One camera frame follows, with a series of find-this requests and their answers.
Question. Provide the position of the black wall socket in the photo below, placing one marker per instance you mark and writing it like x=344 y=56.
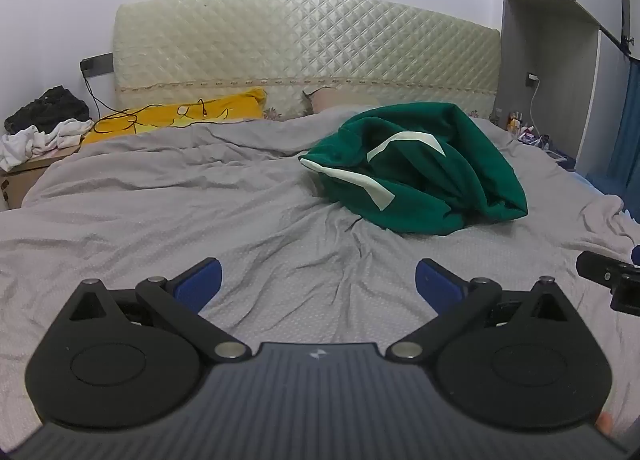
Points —
x=97 y=65

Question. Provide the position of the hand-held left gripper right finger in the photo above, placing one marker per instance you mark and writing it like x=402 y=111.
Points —
x=434 y=285

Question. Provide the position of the yellow bottle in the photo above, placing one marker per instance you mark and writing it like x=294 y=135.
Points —
x=512 y=124

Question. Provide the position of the person's left hand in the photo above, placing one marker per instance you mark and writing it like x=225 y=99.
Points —
x=605 y=425

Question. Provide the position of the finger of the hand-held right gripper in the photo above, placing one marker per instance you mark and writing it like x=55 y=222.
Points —
x=597 y=266
x=636 y=255

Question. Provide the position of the cream quilted headboard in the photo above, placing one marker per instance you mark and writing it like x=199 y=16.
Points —
x=300 y=40

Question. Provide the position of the white clothes pile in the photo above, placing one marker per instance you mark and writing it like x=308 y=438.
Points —
x=20 y=145

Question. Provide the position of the white wall charger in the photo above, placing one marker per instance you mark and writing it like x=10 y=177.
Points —
x=532 y=78

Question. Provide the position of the beige pillow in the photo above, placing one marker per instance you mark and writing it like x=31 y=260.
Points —
x=335 y=99

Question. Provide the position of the green zip hoodie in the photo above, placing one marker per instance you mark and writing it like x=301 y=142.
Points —
x=425 y=180

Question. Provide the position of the grey duvet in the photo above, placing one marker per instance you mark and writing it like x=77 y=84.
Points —
x=200 y=200

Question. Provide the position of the yellow pillow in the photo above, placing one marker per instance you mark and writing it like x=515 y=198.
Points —
x=240 y=108

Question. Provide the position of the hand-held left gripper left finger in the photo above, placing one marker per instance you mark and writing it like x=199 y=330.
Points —
x=200 y=285

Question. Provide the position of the cardboard box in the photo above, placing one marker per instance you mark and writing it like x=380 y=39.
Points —
x=20 y=183

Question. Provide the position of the black clothes pile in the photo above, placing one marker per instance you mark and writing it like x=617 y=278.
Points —
x=45 y=108

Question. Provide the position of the blue curtain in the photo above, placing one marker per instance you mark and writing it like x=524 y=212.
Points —
x=625 y=150

